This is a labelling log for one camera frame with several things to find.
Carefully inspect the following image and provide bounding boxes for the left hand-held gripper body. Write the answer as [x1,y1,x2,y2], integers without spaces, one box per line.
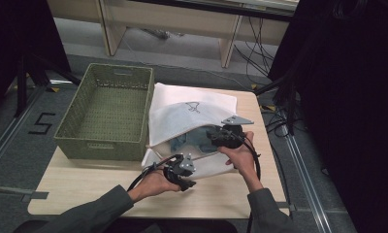
[163,153,197,184]

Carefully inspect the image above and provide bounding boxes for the black floor cables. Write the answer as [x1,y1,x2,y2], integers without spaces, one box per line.
[233,16,278,85]

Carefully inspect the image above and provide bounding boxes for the grey tape strip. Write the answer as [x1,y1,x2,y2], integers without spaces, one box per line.
[19,190,49,204]

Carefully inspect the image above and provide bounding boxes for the black metal stand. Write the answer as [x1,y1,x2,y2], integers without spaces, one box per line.
[254,72,297,136]
[13,52,82,118]

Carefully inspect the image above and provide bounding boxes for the metal floor rail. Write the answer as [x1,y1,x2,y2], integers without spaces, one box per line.
[281,127,335,233]
[0,86,49,174]

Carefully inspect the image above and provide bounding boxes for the light wooden desk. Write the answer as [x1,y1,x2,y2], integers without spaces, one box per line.
[46,0,301,69]

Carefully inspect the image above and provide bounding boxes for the black curtain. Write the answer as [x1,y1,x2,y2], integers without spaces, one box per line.
[0,0,72,113]
[267,0,388,233]

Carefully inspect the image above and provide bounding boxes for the green woven plastic basket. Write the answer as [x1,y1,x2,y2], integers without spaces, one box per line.
[53,62,156,162]

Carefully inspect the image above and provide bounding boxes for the person's left hand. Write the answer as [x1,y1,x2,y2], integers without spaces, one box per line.
[127,168,182,204]

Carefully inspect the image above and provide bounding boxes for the person's right hand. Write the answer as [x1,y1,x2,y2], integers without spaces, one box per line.
[217,130,265,194]

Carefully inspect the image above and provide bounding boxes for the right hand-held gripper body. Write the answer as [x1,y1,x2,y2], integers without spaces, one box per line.
[215,115,255,150]

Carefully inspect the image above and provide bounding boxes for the white mesh laundry bag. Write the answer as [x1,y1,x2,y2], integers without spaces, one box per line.
[141,82,239,181]

